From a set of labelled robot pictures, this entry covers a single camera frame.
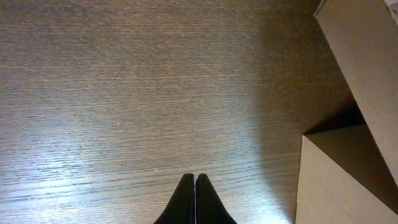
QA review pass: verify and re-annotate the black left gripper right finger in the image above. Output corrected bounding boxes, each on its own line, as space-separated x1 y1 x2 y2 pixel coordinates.
195 174 236 224

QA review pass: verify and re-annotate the brown cardboard box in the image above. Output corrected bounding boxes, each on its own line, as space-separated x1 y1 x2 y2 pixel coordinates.
295 0 397 223

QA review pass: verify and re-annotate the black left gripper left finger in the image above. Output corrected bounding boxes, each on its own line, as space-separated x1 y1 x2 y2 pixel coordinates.
154 173 195 224

